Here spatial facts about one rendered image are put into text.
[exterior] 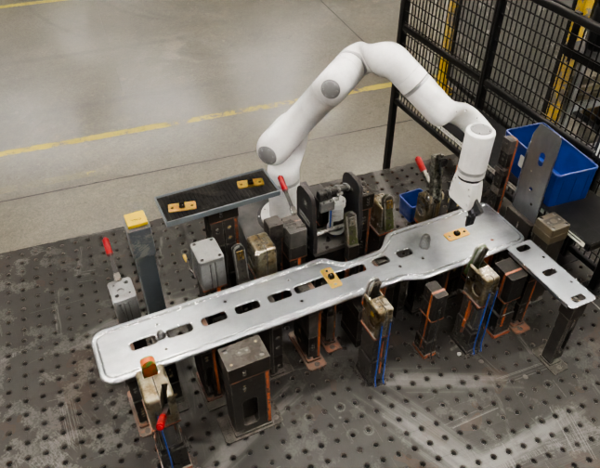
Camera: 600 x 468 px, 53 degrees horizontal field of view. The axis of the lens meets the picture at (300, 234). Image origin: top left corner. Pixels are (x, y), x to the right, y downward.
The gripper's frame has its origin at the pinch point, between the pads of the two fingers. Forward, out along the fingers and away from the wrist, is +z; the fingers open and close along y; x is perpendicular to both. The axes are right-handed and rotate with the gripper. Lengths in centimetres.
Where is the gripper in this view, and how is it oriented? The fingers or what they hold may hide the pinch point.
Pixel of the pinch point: (461, 214)
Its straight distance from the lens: 201.2
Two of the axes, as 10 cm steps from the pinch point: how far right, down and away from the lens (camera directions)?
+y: 4.3, 6.1, -6.7
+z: -0.1, 7.5, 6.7
